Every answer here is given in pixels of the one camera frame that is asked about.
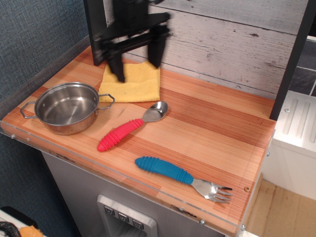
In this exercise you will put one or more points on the red handled spoon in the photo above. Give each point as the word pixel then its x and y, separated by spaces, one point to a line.
pixel 155 113

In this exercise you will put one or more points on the dark right shelf post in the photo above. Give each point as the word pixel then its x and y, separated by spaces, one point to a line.
pixel 297 49

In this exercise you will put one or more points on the orange object bottom left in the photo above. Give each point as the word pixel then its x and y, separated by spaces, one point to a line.
pixel 30 231

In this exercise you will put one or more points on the blue handled fork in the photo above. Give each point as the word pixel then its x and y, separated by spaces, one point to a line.
pixel 207 189

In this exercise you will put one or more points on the silver toy fridge cabinet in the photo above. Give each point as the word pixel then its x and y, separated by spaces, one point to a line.
pixel 80 189

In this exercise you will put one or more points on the yellow folded rag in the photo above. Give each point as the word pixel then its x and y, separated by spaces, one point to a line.
pixel 142 83

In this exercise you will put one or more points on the white toy sink unit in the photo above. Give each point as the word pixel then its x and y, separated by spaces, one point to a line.
pixel 290 161

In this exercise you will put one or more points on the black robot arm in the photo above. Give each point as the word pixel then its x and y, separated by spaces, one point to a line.
pixel 125 10

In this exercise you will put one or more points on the silver steel pan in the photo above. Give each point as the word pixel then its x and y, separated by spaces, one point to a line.
pixel 68 108

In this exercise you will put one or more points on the dark left shelf post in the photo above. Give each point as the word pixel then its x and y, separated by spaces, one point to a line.
pixel 96 23

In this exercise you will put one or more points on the grey ice dispenser panel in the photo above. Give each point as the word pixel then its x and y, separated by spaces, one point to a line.
pixel 120 220

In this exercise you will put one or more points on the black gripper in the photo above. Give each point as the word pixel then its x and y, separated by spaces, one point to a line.
pixel 119 38

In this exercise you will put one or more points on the dark shelf post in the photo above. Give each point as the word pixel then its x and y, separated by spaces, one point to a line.
pixel 96 23
pixel 297 49

